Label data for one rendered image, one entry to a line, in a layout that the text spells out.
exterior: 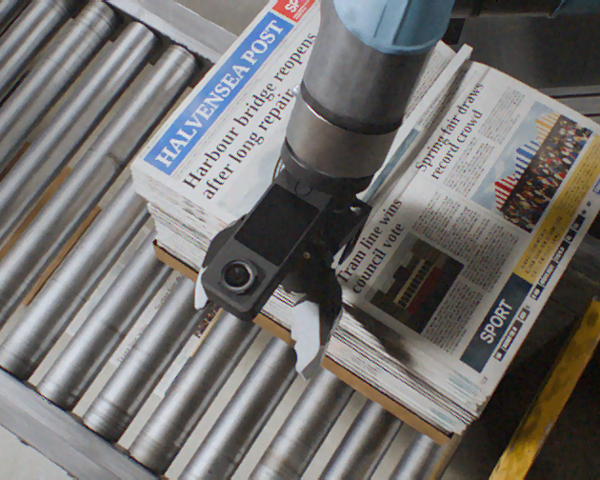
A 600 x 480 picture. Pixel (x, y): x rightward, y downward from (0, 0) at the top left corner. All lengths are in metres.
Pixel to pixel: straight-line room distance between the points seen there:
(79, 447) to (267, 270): 0.45
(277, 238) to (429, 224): 0.19
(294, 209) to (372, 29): 0.15
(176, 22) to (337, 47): 0.62
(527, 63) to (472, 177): 1.07
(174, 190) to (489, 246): 0.28
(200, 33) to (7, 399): 0.51
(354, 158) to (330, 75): 0.06
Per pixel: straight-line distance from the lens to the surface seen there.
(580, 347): 0.99
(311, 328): 0.68
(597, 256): 1.05
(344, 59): 0.54
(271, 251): 0.60
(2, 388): 1.02
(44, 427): 1.00
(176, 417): 0.97
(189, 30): 1.14
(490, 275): 0.75
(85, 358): 1.00
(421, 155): 0.79
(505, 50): 1.85
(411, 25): 0.53
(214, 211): 0.74
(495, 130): 0.82
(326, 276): 0.64
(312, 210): 0.61
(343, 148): 0.57
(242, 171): 0.76
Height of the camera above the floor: 1.75
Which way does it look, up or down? 71 degrees down
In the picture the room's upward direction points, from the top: 3 degrees counter-clockwise
